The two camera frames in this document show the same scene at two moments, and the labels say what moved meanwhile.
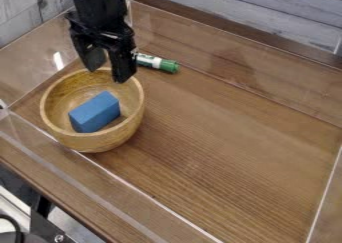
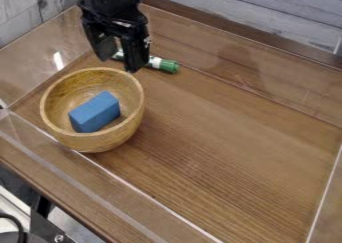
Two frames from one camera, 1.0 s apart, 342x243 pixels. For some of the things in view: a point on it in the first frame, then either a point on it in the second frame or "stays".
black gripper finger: (123, 60) -> (136, 49)
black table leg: (43, 206) stays
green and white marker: (158, 62) stays
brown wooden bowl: (89, 111) stays
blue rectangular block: (95, 114) stays
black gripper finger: (92, 53) -> (104, 45)
